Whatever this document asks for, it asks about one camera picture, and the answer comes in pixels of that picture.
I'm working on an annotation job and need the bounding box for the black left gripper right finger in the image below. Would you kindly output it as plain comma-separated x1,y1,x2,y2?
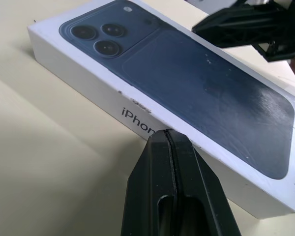
165,128,242,236

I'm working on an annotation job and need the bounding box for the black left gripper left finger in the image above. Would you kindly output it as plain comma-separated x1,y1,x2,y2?
119,128,179,236

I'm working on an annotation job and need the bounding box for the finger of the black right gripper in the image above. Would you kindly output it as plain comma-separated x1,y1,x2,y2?
252,40,295,62
191,0,295,49

